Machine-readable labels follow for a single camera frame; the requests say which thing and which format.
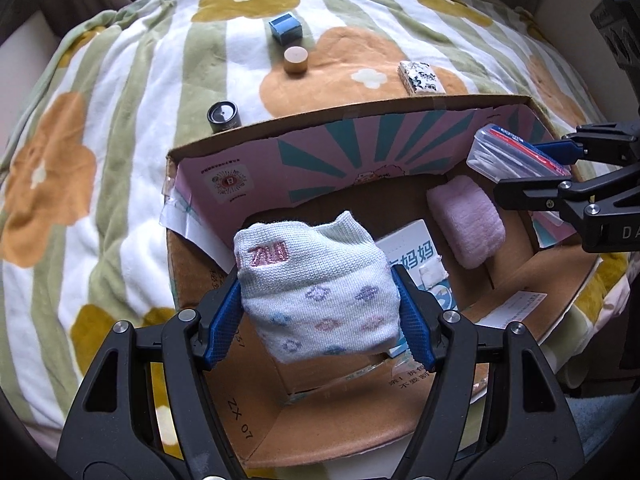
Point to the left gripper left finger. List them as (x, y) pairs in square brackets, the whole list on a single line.
[(112, 432)]

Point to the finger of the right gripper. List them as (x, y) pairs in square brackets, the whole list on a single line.
[(613, 143), (604, 211)]

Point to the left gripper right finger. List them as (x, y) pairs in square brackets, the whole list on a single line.
[(495, 410)]

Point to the dental floss plastic box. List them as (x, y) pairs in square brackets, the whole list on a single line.
[(497, 154)]

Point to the white patterned sock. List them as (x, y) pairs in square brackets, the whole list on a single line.
[(313, 291)]

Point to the pink rolled towel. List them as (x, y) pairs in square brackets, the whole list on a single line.
[(468, 219)]

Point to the floral striped fleece blanket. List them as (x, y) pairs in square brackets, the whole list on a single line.
[(81, 181)]

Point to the white blue product carton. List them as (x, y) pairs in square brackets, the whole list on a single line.
[(413, 247)]

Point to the blue white patterned box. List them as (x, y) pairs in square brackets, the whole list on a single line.
[(419, 79)]

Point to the dark blue small carton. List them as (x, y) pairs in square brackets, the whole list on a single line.
[(286, 29)]

